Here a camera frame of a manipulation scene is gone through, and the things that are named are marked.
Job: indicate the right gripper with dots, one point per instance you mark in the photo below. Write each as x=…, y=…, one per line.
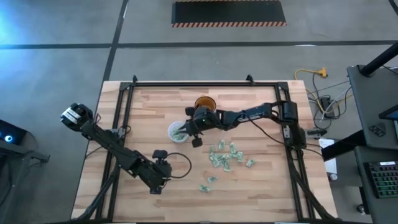
x=205, y=119

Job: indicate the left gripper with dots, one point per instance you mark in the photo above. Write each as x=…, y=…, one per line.
x=161, y=174

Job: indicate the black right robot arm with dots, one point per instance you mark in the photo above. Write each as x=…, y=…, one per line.
x=258, y=112

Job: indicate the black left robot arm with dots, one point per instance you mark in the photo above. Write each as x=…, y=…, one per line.
x=115, y=146

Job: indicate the black hazard-striped floor mat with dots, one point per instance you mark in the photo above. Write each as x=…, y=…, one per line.
x=228, y=12

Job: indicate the small black clamp device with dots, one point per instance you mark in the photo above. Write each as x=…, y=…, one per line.
x=317, y=132

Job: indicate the black equipment stand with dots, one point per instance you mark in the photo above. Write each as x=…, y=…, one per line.
x=31, y=154

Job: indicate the black power strip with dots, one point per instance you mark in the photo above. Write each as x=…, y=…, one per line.
x=326, y=102

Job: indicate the white paper sheet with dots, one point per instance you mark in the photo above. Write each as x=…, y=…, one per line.
x=331, y=165

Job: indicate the black box with blue light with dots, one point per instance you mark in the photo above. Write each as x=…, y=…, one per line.
x=15, y=132

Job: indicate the small white cup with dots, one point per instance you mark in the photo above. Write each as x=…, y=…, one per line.
x=333, y=176

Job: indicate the black diagonal bar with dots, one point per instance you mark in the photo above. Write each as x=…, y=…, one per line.
x=342, y=145

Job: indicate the small black controller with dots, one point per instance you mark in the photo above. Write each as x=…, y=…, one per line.
x=377, y=130

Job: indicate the black caster wheel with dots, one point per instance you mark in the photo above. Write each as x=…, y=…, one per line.
x=360, y=209

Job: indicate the backlit computer keyboard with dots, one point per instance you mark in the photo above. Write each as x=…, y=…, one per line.
x=384, y=180

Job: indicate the black round pole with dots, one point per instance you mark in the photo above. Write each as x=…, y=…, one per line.
x=379, y=59

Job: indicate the blue-screen tablet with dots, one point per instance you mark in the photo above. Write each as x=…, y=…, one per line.
x=392, y=114

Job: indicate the dark grey desk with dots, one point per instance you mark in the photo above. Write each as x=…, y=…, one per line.
x=382, y=211

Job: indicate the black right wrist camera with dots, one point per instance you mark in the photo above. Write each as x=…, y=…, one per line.
x=197, y=143

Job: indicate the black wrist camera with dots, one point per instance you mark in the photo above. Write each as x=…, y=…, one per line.
x=197, y=143
x=160, y=154

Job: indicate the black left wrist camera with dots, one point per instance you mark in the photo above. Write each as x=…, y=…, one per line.
x=160, y=154

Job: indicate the black aluminium table frame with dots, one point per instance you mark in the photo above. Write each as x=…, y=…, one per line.
x=202, y=84

